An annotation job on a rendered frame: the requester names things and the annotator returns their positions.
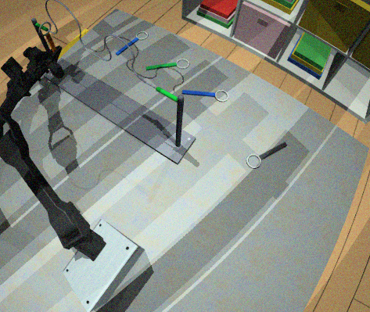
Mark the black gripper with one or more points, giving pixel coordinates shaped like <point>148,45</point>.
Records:
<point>50,59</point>

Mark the green handle with white loop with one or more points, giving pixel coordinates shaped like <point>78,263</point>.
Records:
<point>166,65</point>

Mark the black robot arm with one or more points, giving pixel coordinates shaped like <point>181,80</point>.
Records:
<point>65,218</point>

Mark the blue wand with grey loop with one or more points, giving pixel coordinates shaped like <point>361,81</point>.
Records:
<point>132,42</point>
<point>205,93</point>

